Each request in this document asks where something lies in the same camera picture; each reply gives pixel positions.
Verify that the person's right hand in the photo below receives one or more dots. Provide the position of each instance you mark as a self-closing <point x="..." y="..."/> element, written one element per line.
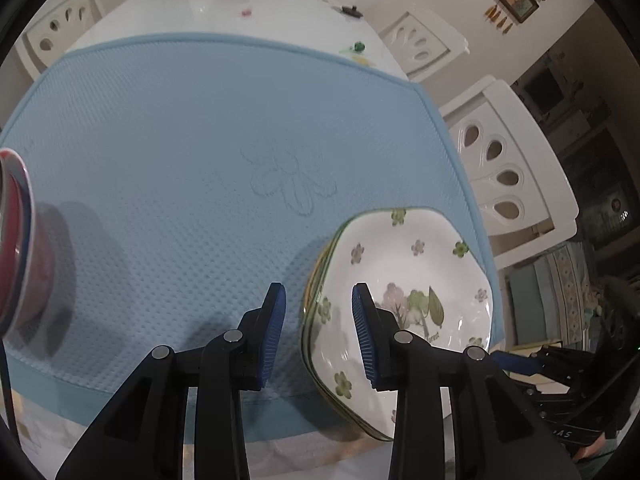
<point x="590" y="451"/>

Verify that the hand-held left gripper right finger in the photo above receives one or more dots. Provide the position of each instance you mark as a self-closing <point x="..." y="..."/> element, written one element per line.
<point x="362" y="335"/>

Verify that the white carved chair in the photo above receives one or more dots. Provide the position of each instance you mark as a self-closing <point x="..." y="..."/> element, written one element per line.
<point x="420" y="40"/>
<point x="520" y="125"/>
<point x="65" y="20"/>

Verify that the small black object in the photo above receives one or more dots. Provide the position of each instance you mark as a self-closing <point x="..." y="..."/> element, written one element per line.
<point x="351" y="10"/>

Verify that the orange wall ornament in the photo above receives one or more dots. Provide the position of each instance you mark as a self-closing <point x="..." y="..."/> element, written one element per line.
<point x="497" y="19"/>

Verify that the green bead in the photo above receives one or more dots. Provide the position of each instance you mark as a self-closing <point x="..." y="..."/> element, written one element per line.
<point x="358" y="46"/>

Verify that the dark cabinet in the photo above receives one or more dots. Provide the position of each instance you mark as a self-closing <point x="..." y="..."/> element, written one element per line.
<point x="600" y="160"/>

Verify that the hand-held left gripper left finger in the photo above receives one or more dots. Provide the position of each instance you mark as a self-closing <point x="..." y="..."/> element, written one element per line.
<point x="270" y="340"/>

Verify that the blue textured mat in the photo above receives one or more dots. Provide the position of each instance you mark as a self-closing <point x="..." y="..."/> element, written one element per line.
<point x="175" y="135"/>

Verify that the pink steel bowl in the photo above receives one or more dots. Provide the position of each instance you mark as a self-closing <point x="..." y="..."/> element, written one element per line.
<point x="40" y="270"/>

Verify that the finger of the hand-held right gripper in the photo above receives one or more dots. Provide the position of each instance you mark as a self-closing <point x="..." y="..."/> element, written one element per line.
<point x="517" y="364"/>

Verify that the patterned sofa cover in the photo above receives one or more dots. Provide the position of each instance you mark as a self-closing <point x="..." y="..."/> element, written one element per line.
<point x="550" y="300"/>

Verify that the floral plate with tree print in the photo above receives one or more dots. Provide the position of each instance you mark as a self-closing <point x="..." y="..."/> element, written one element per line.
<point x="400" y="260"/>

